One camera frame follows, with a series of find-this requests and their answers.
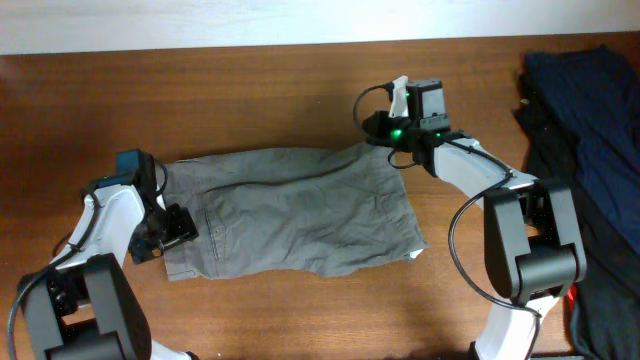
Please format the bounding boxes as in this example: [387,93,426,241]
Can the grey shorts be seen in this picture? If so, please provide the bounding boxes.
[164,143,427,281]

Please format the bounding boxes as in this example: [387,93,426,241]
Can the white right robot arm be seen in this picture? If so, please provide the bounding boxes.
[355,111,587,359]

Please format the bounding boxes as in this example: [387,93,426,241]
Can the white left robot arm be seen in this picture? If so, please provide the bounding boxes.
[7,170,197,359]

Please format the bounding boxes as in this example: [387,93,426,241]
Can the black garment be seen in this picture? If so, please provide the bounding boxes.
[514,74,639,359]

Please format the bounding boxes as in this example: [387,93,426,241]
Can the red garment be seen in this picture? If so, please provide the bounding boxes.
[566,284,577,302]

